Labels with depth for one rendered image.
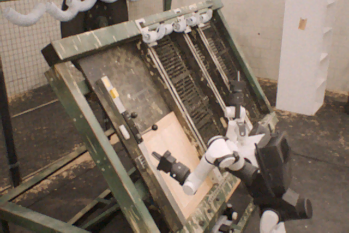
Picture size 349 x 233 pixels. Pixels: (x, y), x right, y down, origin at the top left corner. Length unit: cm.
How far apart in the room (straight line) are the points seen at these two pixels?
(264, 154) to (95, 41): 109
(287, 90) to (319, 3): 137
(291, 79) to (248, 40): 194
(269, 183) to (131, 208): 75
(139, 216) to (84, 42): 94
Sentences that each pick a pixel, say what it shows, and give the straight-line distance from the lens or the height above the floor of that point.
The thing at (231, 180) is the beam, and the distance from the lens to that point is 286.
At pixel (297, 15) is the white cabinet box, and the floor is 149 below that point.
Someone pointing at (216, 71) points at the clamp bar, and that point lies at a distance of 325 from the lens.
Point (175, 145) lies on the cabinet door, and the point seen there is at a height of 121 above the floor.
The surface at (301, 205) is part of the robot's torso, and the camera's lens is 231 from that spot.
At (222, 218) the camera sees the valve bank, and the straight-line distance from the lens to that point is 267.
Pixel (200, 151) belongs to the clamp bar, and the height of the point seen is 112.
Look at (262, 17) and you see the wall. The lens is 777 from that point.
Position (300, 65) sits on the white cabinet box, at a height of 76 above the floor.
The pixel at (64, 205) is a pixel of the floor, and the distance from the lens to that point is 421.
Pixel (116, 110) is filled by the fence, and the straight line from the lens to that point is 220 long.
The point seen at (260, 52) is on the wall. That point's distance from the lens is 790.
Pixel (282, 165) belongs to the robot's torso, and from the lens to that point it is 214.
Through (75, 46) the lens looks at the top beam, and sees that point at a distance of 209.
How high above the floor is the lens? 235
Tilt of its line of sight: 21 degrees down
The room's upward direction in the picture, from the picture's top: 1 degrees counter-clockwise
